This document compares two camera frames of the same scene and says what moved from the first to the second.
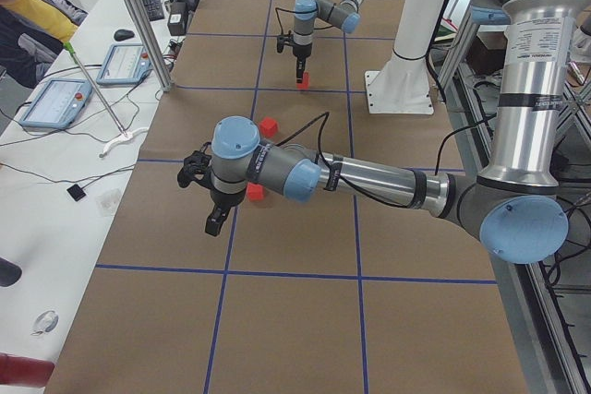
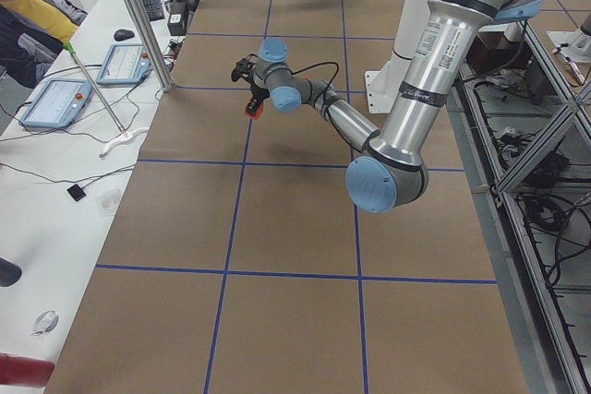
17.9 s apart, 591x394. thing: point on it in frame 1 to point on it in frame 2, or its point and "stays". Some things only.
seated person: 35,23 stays
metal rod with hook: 126,135 stays
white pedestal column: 403,85 stays
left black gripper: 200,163 to 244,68
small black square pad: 76,192 stays
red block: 268,126 to 259,113
